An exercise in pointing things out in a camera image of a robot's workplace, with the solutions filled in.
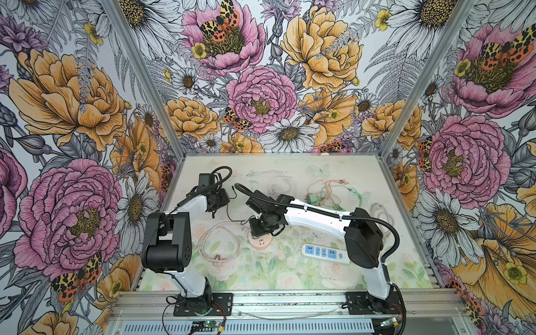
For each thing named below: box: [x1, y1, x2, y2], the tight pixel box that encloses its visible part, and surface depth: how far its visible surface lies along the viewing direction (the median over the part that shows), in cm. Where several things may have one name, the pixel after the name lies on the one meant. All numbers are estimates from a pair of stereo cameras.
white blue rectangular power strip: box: [301, 243, 351, 265], surface depth 86 cm
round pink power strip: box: [247, 230, 273, 250], surface depth 89 cm
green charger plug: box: [307, 193, 319, 206], surface depth 103 cm
